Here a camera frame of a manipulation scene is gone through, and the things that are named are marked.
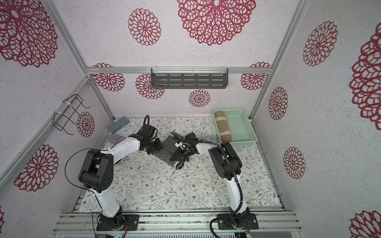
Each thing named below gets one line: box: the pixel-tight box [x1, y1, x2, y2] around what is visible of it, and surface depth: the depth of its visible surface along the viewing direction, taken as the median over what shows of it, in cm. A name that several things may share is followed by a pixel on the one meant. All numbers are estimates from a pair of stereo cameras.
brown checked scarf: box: [214, 110, 233, 143], surface depth 112 cm
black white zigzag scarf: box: [152, 130, 186, 167], surface depth 96 cm
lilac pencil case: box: [106, 133, 127, 144], surface depth 107 cm
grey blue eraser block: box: [106, 116, 130, 134], surface depth 115 cm
